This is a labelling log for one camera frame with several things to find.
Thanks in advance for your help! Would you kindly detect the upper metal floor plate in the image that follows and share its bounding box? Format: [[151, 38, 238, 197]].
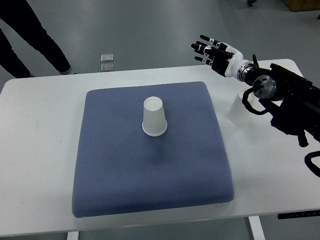
[[100, 53, 114, 63]]

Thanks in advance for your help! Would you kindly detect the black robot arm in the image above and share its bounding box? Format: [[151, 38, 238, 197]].
[[237, 58, 320, 147]]

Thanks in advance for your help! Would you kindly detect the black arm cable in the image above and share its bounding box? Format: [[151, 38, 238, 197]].
[[240, 86, 272, 116]]

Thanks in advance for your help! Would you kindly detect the person in dark trousers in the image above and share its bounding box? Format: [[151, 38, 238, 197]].
[[0, 0, 73, 79]]

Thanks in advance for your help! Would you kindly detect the blue quilted cushion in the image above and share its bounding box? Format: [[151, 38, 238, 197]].
[[72, 81, 234, 218]]

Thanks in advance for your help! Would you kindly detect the white table leg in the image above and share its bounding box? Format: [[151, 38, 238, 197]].
[[248, 216, 266, 240], [67, 231, 80, 240]]

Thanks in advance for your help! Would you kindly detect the white table leg right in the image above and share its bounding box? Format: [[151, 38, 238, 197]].
[[248, 216, 266, 240]]

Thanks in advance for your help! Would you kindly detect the black table control panel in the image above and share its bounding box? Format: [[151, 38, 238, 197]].
[[277, 210, 320, 220]]

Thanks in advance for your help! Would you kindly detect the metal floor plate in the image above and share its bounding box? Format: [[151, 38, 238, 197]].
[[100, 63, 114, 72], [100, 53, 114, 63]]

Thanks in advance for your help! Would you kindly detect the white table leg left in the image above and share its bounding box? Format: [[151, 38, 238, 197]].
[[67, 231, 80, 240]]

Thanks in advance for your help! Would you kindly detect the white paper cup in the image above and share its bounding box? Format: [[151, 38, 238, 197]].
[[227, 89, 252, 124], [142, 96, 168, 137]]

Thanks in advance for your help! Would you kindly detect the white paper cup on cushion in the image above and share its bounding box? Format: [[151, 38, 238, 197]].
[[142, 96, 168, 137]]

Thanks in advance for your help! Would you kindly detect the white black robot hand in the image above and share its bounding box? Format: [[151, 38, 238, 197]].
[[191, 35, 245, 77]]

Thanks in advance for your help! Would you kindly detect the lower metal floor plate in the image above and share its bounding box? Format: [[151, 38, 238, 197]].
[[100, 63, 114, 72]]

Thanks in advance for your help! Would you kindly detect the brown cardboard box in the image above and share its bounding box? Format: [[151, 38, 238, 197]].
[[283, 0, 320, 12]]

